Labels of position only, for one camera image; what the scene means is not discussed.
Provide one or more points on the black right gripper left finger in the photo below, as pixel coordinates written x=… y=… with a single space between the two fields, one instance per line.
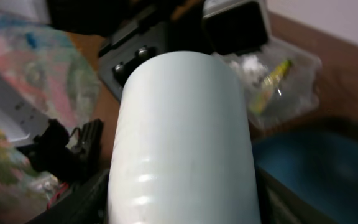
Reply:
x=86 y=205

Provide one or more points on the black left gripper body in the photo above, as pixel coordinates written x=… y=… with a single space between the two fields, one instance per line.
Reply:
x=121 y=53

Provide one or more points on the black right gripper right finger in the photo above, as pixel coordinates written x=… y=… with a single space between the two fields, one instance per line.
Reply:
x=278 y=204

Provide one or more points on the white cup green inside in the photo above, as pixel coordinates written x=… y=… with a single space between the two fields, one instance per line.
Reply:
x=182 y=150

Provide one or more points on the green yellow snack wrapper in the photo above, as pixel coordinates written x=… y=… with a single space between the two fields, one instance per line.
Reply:
x=269 y=86

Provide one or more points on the clear plastic waste bin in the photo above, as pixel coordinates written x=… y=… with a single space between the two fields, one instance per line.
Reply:
x=295 y=95

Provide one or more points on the dark blue plate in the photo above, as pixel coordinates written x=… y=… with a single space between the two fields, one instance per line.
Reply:
x=319 y=167

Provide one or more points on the crumpled white tissue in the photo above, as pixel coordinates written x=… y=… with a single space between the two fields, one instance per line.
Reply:
x=249 y=69

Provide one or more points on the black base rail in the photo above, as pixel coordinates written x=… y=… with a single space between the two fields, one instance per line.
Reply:
x=49 y=152

